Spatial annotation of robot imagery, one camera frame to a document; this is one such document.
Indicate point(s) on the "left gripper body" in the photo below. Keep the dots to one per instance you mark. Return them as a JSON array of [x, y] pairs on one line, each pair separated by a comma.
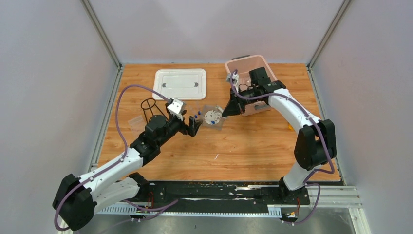
[[175, 125]]

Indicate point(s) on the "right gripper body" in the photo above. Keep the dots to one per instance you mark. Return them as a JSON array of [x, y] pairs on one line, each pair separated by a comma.
[[244, 101]]

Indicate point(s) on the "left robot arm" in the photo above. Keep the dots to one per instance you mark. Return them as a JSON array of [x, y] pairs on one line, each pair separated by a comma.
[[79, 198]]

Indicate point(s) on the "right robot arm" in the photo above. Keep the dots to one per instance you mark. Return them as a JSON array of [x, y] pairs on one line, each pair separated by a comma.
[[316, 139]]

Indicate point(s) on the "pink plastic bin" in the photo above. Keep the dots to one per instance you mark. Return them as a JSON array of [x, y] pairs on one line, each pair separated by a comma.
[[254, 71]]

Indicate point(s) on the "black metal tripod stand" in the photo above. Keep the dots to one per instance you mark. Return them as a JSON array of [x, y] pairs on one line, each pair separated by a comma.
[[150, 109]]

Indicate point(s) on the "clear test tube rack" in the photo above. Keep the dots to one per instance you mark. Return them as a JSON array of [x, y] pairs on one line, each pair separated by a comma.
[[137, 123]]

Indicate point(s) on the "white plastic lid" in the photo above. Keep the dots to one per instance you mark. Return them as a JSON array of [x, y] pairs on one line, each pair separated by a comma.
[[184, 84]]

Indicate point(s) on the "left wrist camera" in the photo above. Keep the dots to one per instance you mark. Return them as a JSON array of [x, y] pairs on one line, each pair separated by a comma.
[[176, 107]]

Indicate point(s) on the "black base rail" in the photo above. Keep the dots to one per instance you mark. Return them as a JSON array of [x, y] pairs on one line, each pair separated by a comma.
[[221, 196]]

